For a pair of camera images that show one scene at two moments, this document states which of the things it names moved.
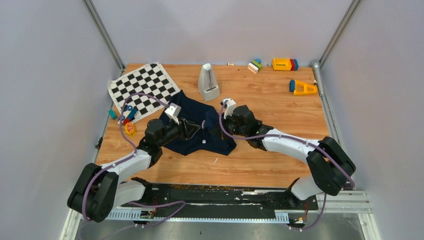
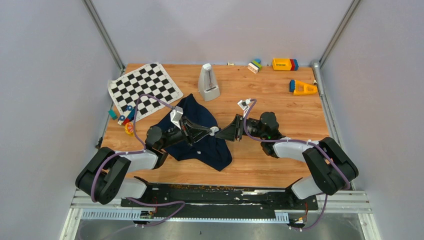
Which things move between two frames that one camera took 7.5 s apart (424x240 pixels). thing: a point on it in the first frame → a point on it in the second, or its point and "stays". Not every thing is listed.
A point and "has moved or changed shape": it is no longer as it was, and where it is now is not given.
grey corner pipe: x=316 y=65 stays
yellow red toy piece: x=129 y=129 stays
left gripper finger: x=193 y=131 → x=203 y=135
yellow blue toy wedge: x=299 y=88 stays
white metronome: x=207 y=85 stays
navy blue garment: x=210 y=139 has moved or changed shape
